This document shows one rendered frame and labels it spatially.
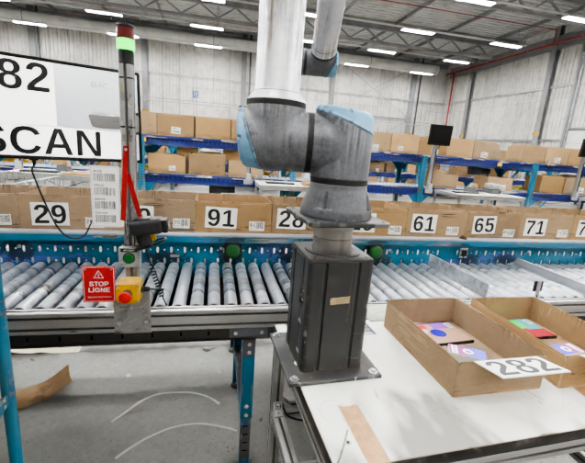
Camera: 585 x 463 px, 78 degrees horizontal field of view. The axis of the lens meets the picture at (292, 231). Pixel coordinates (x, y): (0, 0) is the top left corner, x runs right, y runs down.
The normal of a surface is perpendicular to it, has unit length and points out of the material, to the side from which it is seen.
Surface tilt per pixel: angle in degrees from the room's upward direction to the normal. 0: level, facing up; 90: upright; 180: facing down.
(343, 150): 90
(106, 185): 90
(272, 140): 89
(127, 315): 90
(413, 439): 0
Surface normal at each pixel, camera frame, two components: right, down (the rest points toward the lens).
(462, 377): 0.21, 0.25
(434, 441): 0.07, -0.97
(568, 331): -0.97, -0.04
